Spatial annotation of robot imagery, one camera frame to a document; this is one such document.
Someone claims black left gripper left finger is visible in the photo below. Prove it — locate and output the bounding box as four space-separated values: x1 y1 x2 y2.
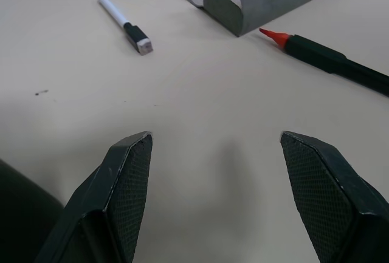
33 131 153 263

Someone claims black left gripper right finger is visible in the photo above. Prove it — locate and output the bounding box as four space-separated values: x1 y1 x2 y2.
280 131 389 263

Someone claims black marker with orange tip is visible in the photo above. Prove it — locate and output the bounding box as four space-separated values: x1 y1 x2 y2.
259 27 389 97

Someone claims white whiteboard marker black cap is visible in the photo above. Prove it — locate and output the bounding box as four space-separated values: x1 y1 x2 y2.
97 0 154 56

